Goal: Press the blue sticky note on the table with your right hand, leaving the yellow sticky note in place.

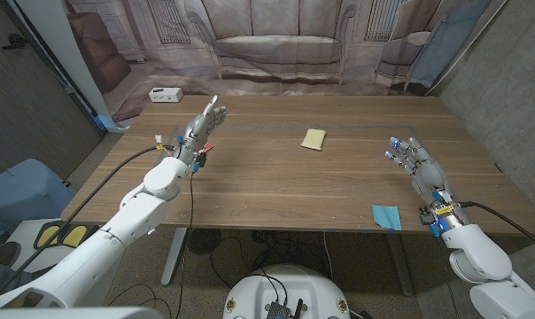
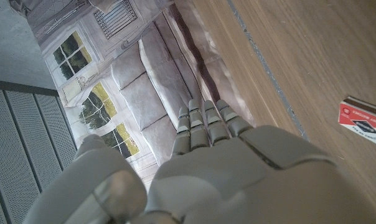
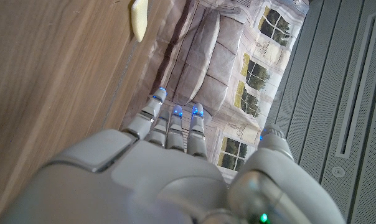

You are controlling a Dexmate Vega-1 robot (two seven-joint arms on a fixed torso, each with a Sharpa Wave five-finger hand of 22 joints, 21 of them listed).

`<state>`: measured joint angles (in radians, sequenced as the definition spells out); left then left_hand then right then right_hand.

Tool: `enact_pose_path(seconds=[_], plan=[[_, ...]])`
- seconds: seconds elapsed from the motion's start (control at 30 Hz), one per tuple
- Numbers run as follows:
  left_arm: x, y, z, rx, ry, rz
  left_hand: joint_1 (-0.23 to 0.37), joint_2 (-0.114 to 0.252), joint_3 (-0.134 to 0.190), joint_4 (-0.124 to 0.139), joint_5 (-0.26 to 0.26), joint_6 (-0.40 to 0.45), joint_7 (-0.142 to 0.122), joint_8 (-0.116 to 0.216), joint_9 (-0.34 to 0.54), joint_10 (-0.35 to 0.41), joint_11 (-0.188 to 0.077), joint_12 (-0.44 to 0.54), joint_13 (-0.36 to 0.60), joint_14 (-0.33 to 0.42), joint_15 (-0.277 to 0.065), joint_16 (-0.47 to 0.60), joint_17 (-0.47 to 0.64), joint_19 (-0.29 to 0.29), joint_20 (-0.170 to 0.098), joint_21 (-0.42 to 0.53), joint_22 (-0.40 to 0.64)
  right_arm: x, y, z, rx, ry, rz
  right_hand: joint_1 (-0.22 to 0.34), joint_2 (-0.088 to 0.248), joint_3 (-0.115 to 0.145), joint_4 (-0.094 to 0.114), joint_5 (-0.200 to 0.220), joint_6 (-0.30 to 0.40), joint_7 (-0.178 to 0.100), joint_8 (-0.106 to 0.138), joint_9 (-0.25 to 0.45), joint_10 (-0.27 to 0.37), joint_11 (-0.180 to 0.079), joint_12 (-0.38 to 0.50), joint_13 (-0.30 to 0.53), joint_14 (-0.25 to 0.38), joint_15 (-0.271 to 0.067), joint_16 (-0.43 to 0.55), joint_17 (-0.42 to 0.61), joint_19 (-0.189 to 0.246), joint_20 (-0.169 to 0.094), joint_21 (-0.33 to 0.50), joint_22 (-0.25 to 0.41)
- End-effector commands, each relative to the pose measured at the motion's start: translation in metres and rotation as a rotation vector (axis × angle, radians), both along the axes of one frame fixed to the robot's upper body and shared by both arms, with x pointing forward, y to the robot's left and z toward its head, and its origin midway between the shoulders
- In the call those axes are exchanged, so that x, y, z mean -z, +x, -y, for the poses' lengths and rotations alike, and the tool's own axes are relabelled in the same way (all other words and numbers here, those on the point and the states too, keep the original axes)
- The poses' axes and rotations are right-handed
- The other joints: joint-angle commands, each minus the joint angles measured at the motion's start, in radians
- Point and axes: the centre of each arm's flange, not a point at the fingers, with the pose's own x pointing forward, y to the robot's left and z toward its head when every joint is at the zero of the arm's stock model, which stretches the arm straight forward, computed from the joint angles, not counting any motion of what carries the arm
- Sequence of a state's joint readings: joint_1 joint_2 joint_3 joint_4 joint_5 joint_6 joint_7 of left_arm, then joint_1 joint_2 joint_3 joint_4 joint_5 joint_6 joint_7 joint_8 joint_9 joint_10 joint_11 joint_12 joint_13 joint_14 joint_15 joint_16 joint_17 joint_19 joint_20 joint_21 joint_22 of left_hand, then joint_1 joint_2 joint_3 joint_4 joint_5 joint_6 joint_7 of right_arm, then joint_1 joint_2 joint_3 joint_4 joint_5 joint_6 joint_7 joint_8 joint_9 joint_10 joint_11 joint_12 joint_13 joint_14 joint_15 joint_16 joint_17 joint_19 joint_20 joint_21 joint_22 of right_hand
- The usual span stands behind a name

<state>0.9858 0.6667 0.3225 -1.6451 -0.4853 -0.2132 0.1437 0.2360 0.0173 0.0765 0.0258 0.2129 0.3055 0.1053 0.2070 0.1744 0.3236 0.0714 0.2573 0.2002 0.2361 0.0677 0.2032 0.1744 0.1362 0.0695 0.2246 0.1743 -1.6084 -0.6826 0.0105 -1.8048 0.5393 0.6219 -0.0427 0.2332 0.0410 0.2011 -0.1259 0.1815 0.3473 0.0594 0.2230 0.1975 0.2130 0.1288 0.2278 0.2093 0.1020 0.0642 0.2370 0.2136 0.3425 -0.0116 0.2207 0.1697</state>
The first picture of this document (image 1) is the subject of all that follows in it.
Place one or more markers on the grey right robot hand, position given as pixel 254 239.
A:
pixel 424 175

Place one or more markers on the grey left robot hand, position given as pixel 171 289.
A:
pixel 196 133

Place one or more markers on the blue cloth piece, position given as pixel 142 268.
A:
pixel 387 217

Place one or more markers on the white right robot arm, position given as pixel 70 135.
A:
pixel 480 257

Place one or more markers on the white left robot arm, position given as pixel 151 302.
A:
pixel 134 217

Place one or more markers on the yellow sticky note pad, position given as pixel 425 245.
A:
pixel 313 139

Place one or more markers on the white power strip box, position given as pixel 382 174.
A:
pixel 165 94

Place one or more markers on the grey table leg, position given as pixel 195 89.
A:
pixel 174 257
pixel 401 266

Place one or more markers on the black round floor fan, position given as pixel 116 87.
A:
pixel 204 241

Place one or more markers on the printed sofa room backdrop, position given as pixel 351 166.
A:
pixel 276 44

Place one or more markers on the white pillar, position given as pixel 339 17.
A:
pixel 72 66

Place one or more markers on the white board with yellow pads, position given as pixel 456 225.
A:
pixel 68 235

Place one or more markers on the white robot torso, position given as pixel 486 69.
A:
pixel 289 288

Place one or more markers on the blue plastic bin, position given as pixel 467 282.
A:
pixel 24 190

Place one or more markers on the black module on torso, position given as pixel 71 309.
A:
pixel 281 310

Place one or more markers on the black wall bracket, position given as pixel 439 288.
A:
pixel 15 41

